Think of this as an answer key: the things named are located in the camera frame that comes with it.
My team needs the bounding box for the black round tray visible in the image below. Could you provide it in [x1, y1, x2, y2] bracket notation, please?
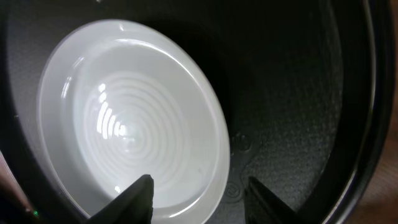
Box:
[1, 0, 395, 223]

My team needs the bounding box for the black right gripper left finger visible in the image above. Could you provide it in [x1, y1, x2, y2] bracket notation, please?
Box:
[85, 174, 154, 224]

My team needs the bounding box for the white plate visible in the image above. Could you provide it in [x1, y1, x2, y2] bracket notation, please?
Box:
[37, 19, 230, 223]

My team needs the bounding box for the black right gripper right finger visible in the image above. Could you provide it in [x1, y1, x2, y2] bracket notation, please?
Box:
[244, 177, 304, 224]

